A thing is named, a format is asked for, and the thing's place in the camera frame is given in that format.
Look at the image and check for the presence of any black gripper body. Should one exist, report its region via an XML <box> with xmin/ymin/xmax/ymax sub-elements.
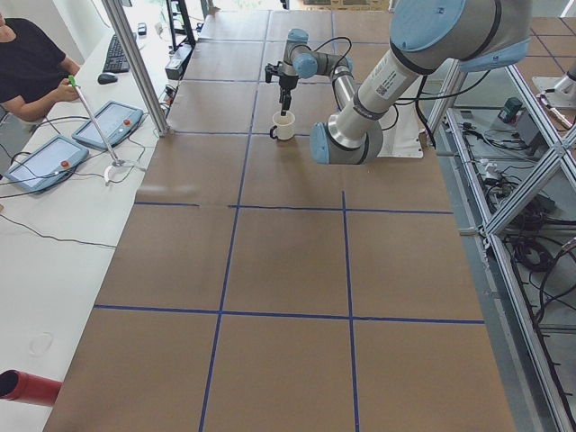
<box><xmin>279</xmin><ymin>75</ymin><xmax>296</xmax><ymax>104</ymax></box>

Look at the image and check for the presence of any white smiley face mug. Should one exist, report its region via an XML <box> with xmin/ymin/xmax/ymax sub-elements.
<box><xmin>269</xmin><ymin>111</ymin><xmax>295</xmax><ymax>140</ymax></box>

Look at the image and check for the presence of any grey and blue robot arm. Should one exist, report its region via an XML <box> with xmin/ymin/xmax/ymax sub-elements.
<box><xmin>265</xmin><ymin>0</ymin><xmax>533</xmax><ymax>165</ymax></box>

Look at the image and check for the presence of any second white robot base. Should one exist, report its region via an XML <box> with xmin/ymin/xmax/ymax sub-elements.
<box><xmin>532</xmin><ymin>68</ymin><xmax>575</xmax><ymax>109</ymax></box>

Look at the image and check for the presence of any blue teach pendant far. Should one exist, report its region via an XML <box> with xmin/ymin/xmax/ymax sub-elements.
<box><xmin>72</xmin><ymin>101</ymin><xmax>144</xmax><ymax>149</ymax></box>

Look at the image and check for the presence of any blue teach pendant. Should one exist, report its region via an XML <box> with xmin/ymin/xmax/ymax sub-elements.
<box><xmin>72</xmin><ymin>101</ymin><xmax>144</xmax><ymax>149</ymax></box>
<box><xmin>4</xmin><ymin>135</ymin><xmax>89</xmax><ymax>194</ymax></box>

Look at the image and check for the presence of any black keyboard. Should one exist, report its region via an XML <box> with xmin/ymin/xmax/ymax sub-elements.
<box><xmin>103</xmin><ymin>34</ymin><xmax>130</xmax><ymax>74</ymax></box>

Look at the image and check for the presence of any silver stick with green tip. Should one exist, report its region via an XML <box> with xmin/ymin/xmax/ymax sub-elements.
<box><xmin>68</xmin><ymin>75</ymin><xmax>128</xmax><ymax>167</ymax></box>

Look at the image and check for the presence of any black computer mouse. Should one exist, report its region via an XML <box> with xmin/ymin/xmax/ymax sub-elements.
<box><xmin>97</xmin><ymin>72</ymin><xmax>118</xmax><ymax>85</ymax></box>

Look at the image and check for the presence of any brown paper table cover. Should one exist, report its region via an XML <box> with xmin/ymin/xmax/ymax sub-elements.
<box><xmin>42</xmin><ymin>8</ymin><xmax>576</xmax><ymax>432</ymax></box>

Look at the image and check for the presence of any green and black box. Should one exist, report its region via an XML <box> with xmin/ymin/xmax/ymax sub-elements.
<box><xmin>498</xmin><ymin>96</ymin><xmax>523</xmax><ymax>123</ymax></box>

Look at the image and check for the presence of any blue teach pendant near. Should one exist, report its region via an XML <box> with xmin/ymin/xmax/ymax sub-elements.
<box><xmin>4</xmin><ymin>135</ymin><xmax>89</xmax><ymax>194</ymax></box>

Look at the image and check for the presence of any person in black shirt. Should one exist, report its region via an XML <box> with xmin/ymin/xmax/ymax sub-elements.
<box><xmin>1</xmin><ymin>17</ymin><xmax>80</xmax><ymax>122</ymax></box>

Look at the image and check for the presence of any red cylinder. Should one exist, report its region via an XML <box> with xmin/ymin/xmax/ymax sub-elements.
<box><xmin>1</xmin><ymin>370</ymin><xmax>62</xmax><ymax>407</ymax></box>

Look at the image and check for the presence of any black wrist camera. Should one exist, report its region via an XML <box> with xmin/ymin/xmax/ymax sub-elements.
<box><xmin>265</xmin><ymin>62</ymin><xmax>282</xmax><ymax>84</ymax></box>

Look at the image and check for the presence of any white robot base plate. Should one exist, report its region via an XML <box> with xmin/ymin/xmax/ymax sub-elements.
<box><xmin>378</xmin><ymin>104</ymin><xmax>423</xmax><ymax>158</ymax></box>

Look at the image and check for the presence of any aluminium frame column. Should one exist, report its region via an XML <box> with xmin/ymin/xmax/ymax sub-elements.
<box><xmin>102</xmin><ymin>0</ymin><xmax>169</xmax><ymax>137</ymax></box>

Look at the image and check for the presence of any aluminium frame rail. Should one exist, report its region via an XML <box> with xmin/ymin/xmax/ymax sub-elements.
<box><xmin>427</xmin><ymin>54</ymin><xmax>575</xmax><ymax>431</ymax></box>

